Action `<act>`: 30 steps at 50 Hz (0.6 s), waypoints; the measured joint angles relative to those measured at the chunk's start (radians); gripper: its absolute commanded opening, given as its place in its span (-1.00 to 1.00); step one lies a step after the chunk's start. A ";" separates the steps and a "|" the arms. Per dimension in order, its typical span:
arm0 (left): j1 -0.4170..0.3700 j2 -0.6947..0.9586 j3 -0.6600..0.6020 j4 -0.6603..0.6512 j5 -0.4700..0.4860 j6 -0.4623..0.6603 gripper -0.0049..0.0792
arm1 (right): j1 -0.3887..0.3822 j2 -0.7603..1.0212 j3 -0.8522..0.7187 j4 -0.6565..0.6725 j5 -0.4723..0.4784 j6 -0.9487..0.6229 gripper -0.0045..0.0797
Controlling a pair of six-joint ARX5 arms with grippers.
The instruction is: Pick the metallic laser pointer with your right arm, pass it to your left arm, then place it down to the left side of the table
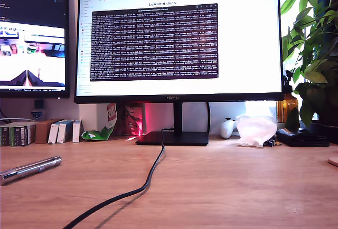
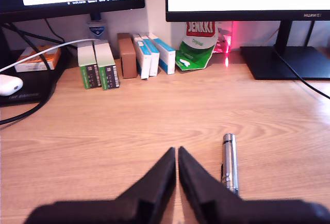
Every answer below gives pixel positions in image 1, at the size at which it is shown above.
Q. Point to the small black clip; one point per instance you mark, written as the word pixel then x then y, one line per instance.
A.
pixel 273 143

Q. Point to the dark patterned box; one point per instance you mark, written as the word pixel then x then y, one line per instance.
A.
pixel 129 120

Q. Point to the amber glass pump bottle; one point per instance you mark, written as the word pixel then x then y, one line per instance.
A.
pixel 287 109

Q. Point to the dark plant pot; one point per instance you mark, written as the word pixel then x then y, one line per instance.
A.
pixel 324 131

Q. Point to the blue white badge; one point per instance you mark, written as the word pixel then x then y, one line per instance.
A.
pixel 37 114

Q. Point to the large black Huawei monitor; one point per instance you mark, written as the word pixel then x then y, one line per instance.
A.
pixel 237 44

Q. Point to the black leather pouch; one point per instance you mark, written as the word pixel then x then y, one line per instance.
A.
pixel 301 138

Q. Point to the white game controller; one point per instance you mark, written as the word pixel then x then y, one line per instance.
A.
pixel 226 130

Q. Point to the metallic silver laser pointer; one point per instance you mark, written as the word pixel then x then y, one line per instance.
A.
pixel 34 169

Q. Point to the green white snack bag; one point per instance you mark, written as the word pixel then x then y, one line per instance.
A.
pixel 98 134

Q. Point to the green black printed box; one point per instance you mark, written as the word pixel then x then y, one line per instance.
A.
pixel 20 136

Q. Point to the green leafy houseplant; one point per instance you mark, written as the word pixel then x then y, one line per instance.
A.
pixel 315 55

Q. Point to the black monitor with code window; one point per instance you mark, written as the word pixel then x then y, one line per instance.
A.
pixel 34 7

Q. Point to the small white blue box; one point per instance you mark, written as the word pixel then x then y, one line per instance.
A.
pixel 53 134
pixel 63 133
pixel 76 132

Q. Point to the dark printed box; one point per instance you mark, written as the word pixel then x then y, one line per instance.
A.
pixel 4 136

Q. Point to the brown cardboard box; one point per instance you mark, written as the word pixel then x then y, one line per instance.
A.
pixel 42 132

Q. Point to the clear crumpled plastic bag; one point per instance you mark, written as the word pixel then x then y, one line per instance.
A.
pixel 255 131

